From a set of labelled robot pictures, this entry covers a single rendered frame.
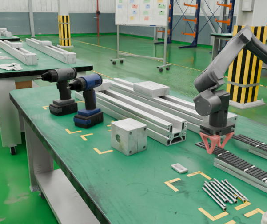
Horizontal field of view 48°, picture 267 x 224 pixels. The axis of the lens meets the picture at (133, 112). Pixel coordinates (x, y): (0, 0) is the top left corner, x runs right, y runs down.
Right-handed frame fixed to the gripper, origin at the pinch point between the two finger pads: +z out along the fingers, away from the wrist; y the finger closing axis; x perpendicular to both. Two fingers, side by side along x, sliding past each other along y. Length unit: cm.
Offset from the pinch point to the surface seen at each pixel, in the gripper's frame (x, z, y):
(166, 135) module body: -18.3, 0.0, 5.7
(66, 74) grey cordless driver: -73, -15, 21
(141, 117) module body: -35.0, -1.8, 4.7
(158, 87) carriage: -52, -8, -18
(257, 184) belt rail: 18.2, 3.1, 2.4
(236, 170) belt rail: 10.8, 2.2, 2.5
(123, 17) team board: -566, -21, -331
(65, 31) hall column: -983, 38, -356
